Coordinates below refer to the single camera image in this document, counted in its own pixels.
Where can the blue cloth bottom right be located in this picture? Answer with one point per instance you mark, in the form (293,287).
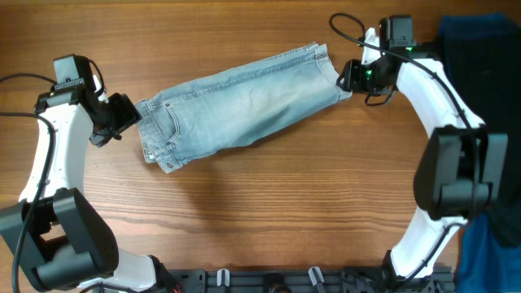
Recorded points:
(485,265)

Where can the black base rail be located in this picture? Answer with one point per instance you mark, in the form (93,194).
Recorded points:
(312,280)

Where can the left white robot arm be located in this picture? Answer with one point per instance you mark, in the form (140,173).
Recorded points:
(57,239)

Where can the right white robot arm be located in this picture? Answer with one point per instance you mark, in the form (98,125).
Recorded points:
(459,173)

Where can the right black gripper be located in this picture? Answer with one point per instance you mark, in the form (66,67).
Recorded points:
(351,75)

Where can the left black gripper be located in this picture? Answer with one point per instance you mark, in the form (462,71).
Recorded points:
(129,117)

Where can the light blue denim shorts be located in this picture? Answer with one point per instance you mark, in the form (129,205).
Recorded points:
(237,107)

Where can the dark clothes pile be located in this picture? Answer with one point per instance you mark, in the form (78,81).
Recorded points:
(482,61)

